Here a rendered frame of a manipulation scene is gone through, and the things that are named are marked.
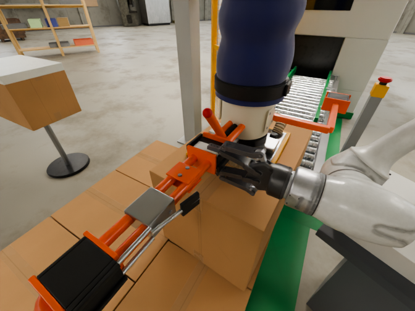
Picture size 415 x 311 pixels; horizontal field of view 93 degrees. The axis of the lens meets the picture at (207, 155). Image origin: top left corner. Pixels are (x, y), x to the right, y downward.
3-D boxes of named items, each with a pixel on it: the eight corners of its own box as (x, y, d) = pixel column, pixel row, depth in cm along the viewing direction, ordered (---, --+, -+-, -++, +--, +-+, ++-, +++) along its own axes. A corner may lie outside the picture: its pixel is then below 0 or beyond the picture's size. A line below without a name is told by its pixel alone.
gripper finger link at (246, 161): (259, 179, 44) (261, 174, 43) (215, 155, 47) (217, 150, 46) (264, 168, 46) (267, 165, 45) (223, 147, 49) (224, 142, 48)
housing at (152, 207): (153, 199, 43) (149, 185, 40) (178, 213, 40) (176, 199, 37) (127, 224, 38) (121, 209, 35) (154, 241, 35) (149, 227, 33)
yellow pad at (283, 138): (267, 130, 87) (268, 120, 84) (289, 136, 83) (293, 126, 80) (233, 176, 64) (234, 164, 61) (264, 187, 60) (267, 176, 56)
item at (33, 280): (97, 245, 34) (86, 229, 31) (126, 269, 31) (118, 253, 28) (45, 293, 29) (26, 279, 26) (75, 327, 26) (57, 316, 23)
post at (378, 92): (318, 190, 184) (375, 81, 123) (326, 193, 182) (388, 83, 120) (318, 195, 180) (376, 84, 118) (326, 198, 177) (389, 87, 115)
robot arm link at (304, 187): (306, 224, 40) (277, 211, 43) (312, 194, 47) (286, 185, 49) (322, 194, 35) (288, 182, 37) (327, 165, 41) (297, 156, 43)
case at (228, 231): (228, 165, 129) (233, 107, 105) (290, 190, 112) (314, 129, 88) (163, 236, 90) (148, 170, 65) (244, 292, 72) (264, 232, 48)
